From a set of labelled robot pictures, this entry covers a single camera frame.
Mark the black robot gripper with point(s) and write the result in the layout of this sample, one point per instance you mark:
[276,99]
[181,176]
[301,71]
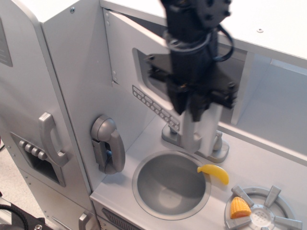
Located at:
[192,76]

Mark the silver microwave door handle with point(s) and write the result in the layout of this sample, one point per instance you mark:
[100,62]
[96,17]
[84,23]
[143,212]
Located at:
[202,137]

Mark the grey toy microwave door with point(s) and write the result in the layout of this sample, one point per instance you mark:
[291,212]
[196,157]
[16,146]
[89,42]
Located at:
[128,44]

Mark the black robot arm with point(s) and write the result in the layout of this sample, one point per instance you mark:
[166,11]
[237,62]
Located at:
[191,20]

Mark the silver toy faucet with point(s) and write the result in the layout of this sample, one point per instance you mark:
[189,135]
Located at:
[219,150]

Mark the yellow toy banana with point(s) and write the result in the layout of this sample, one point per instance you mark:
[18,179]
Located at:
[215,171]

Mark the round silver toy sink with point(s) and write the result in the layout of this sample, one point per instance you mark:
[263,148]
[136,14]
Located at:
[168,186]

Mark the yellow toy corn cob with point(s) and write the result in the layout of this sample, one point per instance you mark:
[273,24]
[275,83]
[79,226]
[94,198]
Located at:
[239,208]

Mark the silver toy stove burner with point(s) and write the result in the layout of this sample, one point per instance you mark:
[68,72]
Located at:
[269,211]

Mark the grey toy oven panel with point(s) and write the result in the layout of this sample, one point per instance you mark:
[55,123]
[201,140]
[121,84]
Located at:
[118,221]

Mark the grey toy fridge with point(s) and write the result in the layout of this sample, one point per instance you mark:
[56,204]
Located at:
[28,88]

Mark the grey toy ice dispenser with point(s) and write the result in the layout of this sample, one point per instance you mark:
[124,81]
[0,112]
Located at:
[38,160]

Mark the grey toy wall phone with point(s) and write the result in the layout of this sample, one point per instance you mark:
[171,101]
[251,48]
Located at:
[108,146]

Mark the silver fridge door handle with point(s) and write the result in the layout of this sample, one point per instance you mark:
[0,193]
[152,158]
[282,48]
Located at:
[46,125]

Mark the silver lower door handle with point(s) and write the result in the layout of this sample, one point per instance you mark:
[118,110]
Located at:
[85,221]

